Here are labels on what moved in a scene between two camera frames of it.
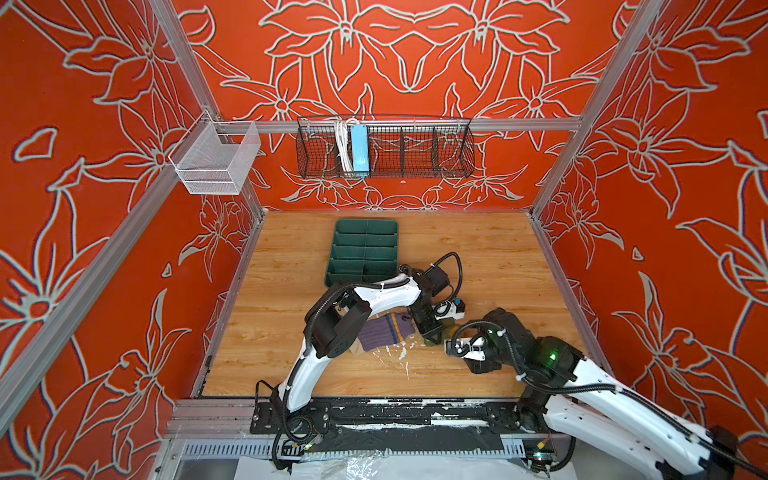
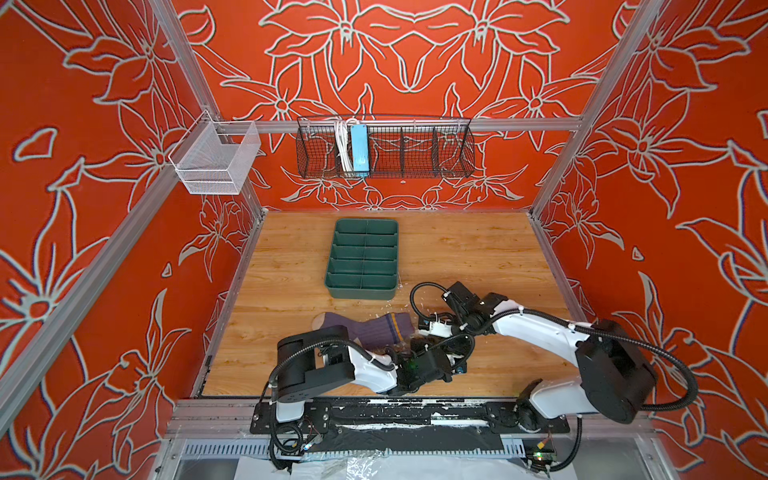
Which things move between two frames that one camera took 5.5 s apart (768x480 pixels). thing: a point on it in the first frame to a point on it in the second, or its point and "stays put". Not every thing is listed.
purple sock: (386, 330) stays put
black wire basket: (399, 147) stays put
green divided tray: (363, 250) stays put
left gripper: (428, 331) to (430, 347)
